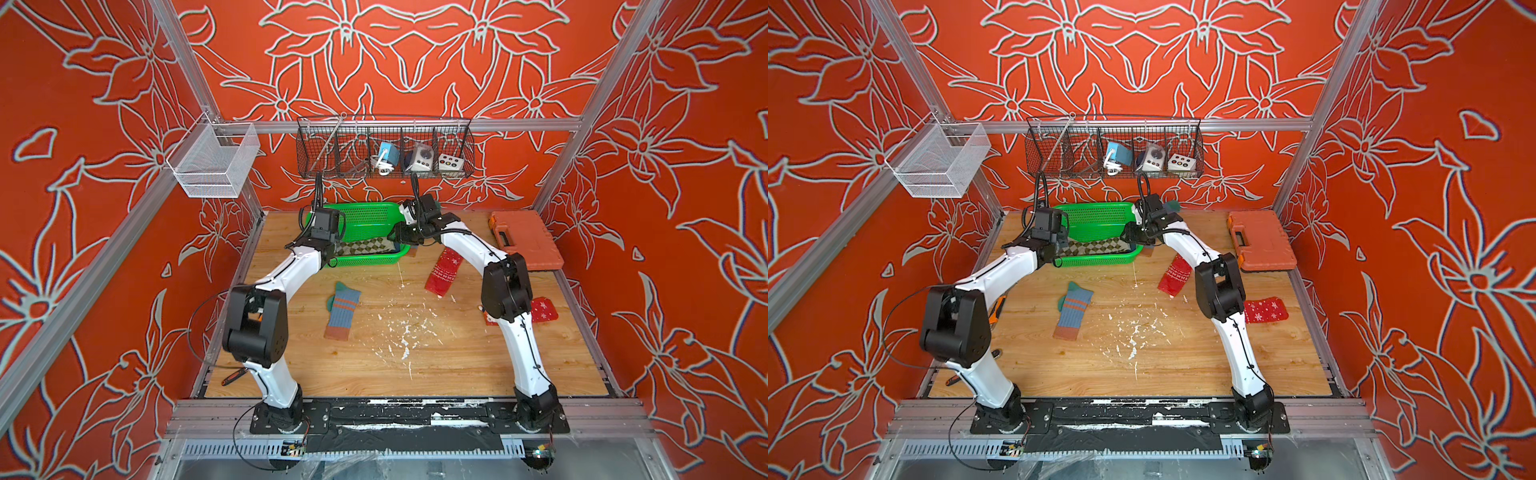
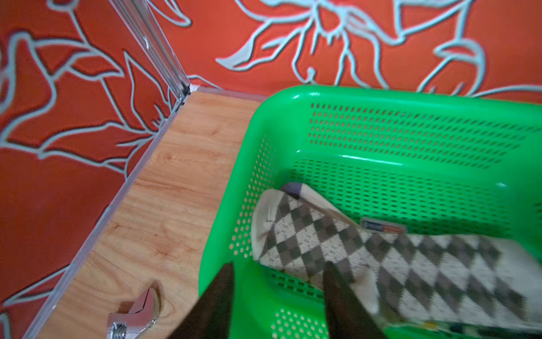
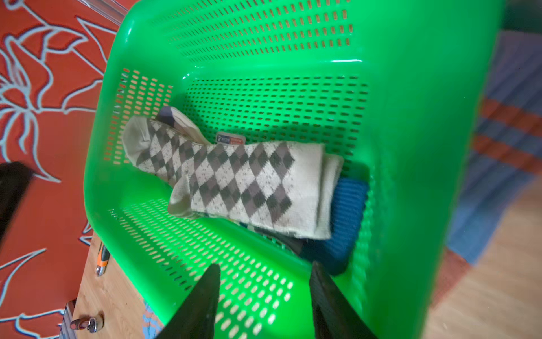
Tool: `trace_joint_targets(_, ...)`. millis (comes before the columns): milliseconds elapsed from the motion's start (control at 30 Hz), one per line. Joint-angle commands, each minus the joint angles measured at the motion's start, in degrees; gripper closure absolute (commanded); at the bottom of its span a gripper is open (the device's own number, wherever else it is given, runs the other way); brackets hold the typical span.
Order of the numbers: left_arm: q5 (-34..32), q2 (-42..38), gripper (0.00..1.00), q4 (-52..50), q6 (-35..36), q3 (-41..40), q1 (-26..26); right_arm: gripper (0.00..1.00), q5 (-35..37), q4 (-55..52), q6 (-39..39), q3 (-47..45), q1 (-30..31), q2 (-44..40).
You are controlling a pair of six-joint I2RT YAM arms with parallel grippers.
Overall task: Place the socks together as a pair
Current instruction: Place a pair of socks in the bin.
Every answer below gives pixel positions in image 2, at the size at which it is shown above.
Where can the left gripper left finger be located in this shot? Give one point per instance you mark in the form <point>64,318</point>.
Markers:
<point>211,315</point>

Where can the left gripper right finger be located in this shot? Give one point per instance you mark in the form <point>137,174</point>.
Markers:
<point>345,315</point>

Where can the brown argyle sock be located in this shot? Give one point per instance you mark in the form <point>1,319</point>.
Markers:
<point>465,279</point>

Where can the green plastic basket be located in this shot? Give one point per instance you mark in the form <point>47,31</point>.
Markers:
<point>393,162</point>

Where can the cream purple striped sock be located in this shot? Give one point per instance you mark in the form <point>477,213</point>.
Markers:
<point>306,194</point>

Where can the orange adjustable wrench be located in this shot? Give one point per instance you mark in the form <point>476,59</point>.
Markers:
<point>142,316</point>

